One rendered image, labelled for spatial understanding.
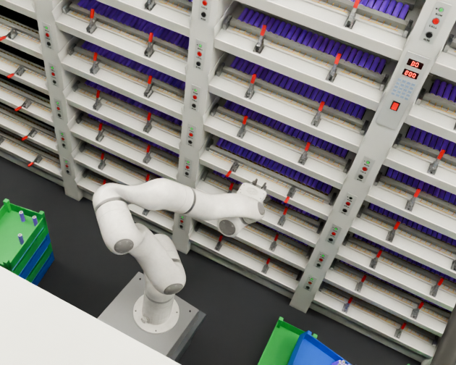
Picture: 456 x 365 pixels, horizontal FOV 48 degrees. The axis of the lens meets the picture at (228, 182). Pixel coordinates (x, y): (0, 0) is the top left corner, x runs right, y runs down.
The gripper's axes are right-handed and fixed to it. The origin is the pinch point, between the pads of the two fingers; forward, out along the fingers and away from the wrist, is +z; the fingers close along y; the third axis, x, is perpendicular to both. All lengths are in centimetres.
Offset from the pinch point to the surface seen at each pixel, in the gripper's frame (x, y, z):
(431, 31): -77, -34, -9
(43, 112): 27, 119, 21
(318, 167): -11.9, -18.1, 11.0
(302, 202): 8.3, -17.2, 14.7
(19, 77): 9, 127, 14
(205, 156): 7.7, 29.4, 15.6
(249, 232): 45, 2, 28
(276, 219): 26.7, -8.8, 21.5
